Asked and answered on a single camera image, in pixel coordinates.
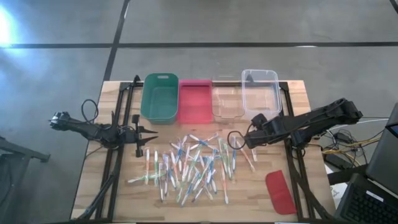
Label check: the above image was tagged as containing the pink plastic bin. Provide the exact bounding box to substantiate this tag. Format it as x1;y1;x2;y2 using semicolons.
176;79;215;124

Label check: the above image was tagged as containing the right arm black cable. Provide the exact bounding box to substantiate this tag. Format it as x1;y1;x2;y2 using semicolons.
226;124;251;151

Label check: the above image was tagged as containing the yellow cable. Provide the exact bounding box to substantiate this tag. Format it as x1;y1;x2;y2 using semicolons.
322;138;377;156

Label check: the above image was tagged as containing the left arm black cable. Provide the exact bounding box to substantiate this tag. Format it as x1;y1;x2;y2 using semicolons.
81;98;100;124

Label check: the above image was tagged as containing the small clear plastic bin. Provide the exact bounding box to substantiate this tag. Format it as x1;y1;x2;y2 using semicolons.
211;74;246;123

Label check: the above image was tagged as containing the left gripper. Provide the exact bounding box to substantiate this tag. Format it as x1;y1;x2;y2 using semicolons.
116;114;160;158

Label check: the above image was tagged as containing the black power brick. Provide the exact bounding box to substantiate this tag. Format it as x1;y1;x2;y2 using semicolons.
325;152;354;170

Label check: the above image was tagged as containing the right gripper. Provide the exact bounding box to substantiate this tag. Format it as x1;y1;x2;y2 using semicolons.
244;113;282;149

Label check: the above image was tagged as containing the white paper sheet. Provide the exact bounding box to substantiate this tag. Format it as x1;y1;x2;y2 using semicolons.
329;182;349;205

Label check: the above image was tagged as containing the red plastic lid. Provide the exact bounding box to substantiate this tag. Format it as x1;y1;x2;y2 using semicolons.
265;169;298;215

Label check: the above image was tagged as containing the green plastic bin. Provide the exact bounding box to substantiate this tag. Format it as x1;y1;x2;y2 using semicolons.
140;73;180;125

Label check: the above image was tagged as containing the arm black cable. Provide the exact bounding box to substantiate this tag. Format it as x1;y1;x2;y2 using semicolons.
81;98;100;124
226;124;251;151

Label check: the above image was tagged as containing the large clear plastic bin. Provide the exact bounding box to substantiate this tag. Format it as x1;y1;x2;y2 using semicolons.
241;68;283;121

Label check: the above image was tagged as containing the orange toothbrush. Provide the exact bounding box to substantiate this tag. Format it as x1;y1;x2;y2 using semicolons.
220;164;230;205
169;151;182;190
144;147;151;185
182;144;192;183
235;139;256;173

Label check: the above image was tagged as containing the black desk crossbar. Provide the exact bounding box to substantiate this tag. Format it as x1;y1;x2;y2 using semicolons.
326;164;369;186

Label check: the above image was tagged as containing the white cable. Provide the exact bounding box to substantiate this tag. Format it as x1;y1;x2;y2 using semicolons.
326;118;389;131

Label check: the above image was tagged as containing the grey laptop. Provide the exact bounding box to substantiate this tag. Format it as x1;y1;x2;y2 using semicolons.
365;102;398;200

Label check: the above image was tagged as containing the black metal stand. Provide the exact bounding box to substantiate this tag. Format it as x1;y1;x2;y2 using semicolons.
0;136;51;224

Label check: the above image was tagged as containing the dark open laptop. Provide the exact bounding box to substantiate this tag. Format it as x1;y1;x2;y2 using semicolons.
334;172;398;224

